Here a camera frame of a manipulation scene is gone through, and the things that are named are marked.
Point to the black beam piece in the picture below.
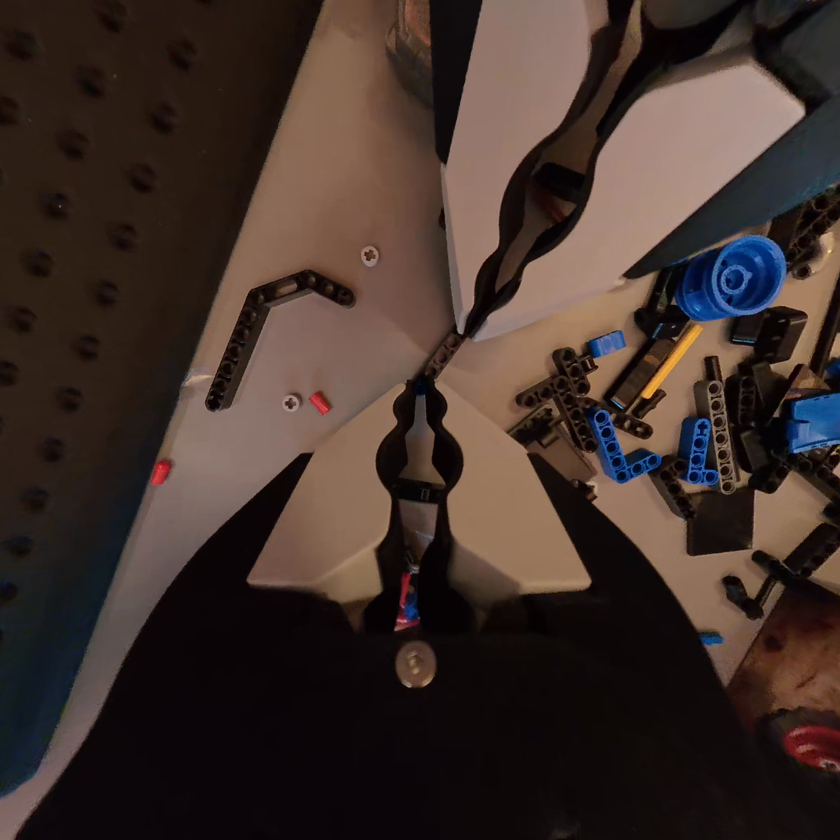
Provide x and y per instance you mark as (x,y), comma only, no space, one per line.
(443,354)

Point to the yellow axle rod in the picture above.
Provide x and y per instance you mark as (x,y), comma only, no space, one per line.
(669,362)

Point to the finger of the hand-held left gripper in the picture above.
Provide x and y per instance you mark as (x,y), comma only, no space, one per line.
(499,98)
(689,151)

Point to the blue toy wheel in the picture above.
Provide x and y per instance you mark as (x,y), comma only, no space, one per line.
(728,279)

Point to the black bent beam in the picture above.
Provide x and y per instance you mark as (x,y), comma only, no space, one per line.
(236,348)

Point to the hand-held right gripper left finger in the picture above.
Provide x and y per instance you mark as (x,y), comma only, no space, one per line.
(321,518)

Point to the dark printed toy box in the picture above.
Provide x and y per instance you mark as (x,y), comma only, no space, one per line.
(787,656)

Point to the blue angled panel piece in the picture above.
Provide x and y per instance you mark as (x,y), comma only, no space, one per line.
(814,420)

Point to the grey motor brick assembly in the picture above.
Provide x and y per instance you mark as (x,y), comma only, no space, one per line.
(410,46)

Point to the pile of black building pieces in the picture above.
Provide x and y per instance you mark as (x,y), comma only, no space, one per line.
(564,394)

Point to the small blue block piece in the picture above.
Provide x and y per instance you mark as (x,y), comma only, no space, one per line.
(605,344)

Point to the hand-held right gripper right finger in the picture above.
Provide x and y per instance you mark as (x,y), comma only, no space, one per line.
(512,518)

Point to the small white round bush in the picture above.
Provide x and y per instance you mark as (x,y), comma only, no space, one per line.
(369,256)

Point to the black square panel piece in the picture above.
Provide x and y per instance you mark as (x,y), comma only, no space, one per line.
(722,525)

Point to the dark grey holed beam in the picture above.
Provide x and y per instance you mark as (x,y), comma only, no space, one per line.
(718,433)

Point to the clear plastic scrap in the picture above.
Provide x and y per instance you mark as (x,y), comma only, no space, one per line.
(195,379)

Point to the small red pin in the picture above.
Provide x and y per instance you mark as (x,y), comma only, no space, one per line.
(161,472)

